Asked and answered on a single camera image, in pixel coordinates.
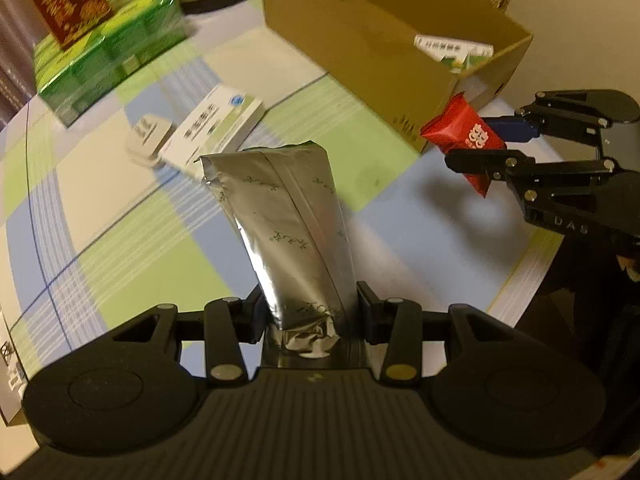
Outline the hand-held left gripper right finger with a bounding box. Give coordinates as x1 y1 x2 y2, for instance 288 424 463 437
356 280 516 388

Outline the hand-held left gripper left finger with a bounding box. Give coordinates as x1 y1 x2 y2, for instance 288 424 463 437
112 290 268 388

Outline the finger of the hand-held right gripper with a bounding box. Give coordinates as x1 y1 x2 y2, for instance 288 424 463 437
480 90 613 145
445 151 618 222

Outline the red candy packet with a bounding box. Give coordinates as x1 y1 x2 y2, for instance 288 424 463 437
420 91 508 200

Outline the green medicine box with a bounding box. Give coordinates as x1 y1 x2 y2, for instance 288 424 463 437
414 34 495 75

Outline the silver foil pouch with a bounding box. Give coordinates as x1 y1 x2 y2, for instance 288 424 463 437
200 142 371 371

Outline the brown cardboard box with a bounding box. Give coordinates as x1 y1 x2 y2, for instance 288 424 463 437
257 0 533 153

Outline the white blue medicine box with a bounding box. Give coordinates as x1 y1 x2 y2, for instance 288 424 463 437
160 85 266 168

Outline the printed white box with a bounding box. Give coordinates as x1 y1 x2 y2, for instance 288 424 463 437
0 310 26 426

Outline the green tissue multipack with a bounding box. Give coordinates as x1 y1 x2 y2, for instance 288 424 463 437
32 0 183 126

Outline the mauve curtain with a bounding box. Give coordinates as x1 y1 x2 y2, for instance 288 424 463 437
0 0 46 126

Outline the red gold tea tin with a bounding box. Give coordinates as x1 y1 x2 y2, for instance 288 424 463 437
20 0 113 51

